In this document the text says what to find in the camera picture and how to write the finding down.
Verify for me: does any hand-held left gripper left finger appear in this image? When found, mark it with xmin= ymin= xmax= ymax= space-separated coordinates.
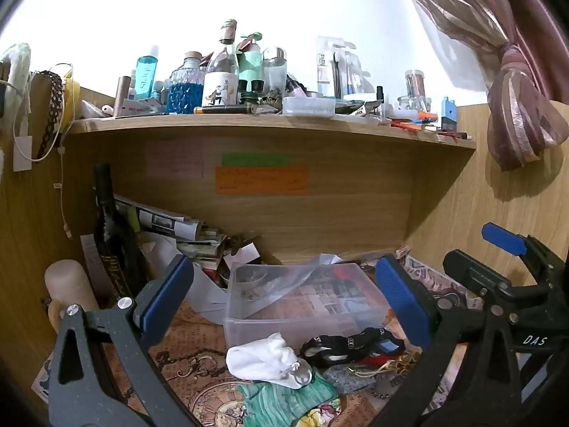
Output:
xmin=48 ymin=255 xmax=197 ymax=427

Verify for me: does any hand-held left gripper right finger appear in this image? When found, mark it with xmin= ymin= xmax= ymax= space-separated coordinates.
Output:
xmin=374 ymin=253 xmax=522 ymax=427

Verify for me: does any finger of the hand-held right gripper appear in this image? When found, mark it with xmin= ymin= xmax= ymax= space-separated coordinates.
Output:
xmin=482 ymin=222 xmax=569 ymax=279
xmin=443 ymin=249 xmax=514 ymax=310

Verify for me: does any white paper sheet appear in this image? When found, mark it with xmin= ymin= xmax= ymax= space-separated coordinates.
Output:
xmin=141 ymin=235 xmax=234 ymax=326

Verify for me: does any vintage print table cover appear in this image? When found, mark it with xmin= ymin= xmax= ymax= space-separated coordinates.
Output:
xmin=33 ymin=249 xmax=485 ymax=427

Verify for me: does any stack of newspapers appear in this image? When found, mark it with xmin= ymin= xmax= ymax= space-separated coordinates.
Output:
xmin=113 ymin=193 xmax=263 ymax=279

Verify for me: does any black wine bottle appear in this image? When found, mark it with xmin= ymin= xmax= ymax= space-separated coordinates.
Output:
xmin=92 ymin=163 xmax=148 ymax=305

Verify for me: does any grey glitter pouch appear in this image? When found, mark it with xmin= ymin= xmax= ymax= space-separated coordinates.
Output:
xmin=324 ymin=362 xmax=403 ymax=395

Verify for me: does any clear plastic storage box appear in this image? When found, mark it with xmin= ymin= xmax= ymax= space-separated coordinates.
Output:
xmin=223 ymin=262 xmax=393 ymax=353

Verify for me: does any beige cylinder tumbler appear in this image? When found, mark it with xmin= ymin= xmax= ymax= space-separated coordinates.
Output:
xmin=44 ymin=259 xmax=101 ymax=317

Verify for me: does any white sock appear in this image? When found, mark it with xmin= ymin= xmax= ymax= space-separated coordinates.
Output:
xmin=226 ymin=333 xmax=312 ymax=389

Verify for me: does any blue and white card pack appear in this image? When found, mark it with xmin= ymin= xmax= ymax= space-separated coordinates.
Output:
xmin=440 ymin=96 xmax=459 ymax=132

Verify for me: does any pink sticky note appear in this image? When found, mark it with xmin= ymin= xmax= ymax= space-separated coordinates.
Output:
xmin=146 ymin=139 xmax=206 ymax=178

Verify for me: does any floral print cloth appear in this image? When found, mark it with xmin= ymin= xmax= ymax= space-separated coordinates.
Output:
xmin=301 ymin=401 xmax=344 ymax=427

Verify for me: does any wooden shelf unit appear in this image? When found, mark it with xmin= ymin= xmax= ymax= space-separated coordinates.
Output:
xmin=0 ymin=84 xmax=569 ymax=410

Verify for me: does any orange sticky note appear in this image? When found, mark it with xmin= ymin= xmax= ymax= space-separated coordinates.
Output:
xmin=215 ymin=166 xmax=309 ymax=195

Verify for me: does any green knitted cloth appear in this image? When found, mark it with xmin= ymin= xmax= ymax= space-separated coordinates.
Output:
xmin=238 ymin=373 xmax=341 ymax=427

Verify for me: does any green sticky note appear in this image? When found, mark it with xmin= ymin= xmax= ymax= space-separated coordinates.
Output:
xmin=222 ymin=153 xmax=289 ymax=168

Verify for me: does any clear cylinder container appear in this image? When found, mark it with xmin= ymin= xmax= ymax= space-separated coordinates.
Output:
xmin=404 ymin=69 xmax=428 ymax=113

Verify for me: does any gold and black pen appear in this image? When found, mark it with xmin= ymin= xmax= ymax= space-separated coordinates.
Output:
xmin=194 ymin=104 xmax=257 ymax=115

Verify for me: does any pink striped curtain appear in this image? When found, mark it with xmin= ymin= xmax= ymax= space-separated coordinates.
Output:
xmin=390 ymin=0 xmax=569 ymax=172

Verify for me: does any white paper tag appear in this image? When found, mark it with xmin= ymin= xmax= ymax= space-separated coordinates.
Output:
xmin=13 ymin=135 xmax=33 ymax=172

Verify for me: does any glass bottle with blue liquid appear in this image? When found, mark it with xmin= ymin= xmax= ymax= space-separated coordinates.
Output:
xmin=166 ymin=51 xmax=206 ymax=115

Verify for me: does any small clear plastic case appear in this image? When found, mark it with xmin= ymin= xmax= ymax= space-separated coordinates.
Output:
xmin=282 ymin=96 xmax=337 ymax=117

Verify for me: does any yellow plastic item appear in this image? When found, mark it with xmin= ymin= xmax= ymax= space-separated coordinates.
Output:
xmin=61 ymin=69 xmax=82 ymax=131

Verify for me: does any black patterned headband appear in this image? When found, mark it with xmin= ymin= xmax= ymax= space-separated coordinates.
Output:
xmin=33 ymin=70 xmax=64 ymax=161

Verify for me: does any light blue toner bottle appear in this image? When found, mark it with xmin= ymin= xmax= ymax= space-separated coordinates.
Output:
xmin=135 ymin=45 xmax=161 ymax=101

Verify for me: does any tall clear white-label bottle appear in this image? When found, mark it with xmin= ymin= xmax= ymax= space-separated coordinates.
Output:
xmin=202 ymin=19 xmax=241 ymax=108

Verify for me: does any clear blister tool pack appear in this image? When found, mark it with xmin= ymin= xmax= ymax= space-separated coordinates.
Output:
xmin=316 ymin=37 xmax=362 ymax=99

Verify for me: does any mint green pump bottle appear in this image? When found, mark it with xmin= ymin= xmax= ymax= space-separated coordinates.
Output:
xmin=237 ymin=32 xmax=266 ymax=95

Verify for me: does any clear jar with silver lid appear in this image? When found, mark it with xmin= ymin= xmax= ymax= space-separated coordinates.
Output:
xmin=262 ymin=47 xmax=288 ymax=95

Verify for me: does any white fluffy cloth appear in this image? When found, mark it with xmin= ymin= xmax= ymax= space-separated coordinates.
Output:
xmin=0 ymin=43 xmax=33 ymax=114

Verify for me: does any black lanyard strap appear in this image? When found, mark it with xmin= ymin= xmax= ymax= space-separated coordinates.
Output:
xmin=299 ymin=327 xmax=406 ymax=369

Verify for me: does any metal key ring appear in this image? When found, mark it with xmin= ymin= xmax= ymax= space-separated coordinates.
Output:
xmin=288 ymin=362 xmax=315 ymax=389

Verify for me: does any white charging cable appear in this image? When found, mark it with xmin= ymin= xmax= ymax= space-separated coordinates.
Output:
xmin=12 ymin=62 xmax=75 ymax=239

